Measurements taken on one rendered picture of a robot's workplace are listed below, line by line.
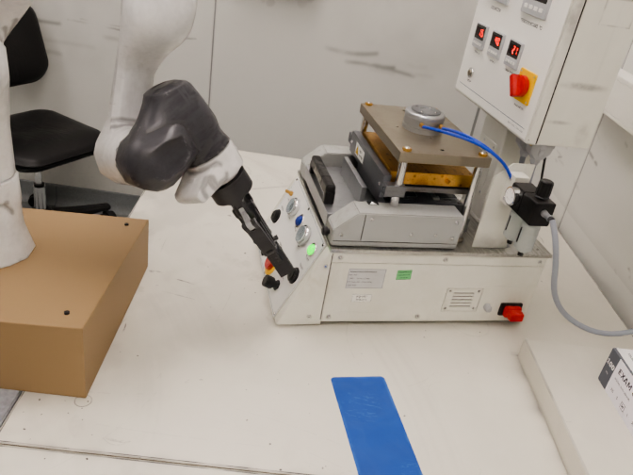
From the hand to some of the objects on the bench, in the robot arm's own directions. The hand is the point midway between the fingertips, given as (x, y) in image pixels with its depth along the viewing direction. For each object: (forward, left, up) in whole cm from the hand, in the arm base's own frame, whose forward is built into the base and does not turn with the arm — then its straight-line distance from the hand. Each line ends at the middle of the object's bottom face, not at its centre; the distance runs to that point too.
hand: (279, 259), depth 115 cm
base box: (+25, +15, -12) cm, 31 cm away
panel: (-3, +12, -10) cm, 16 cm away
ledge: (+60, -50, -18) cm, 80 cm away
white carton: (+64, -29, -12) cm, 72 cm away
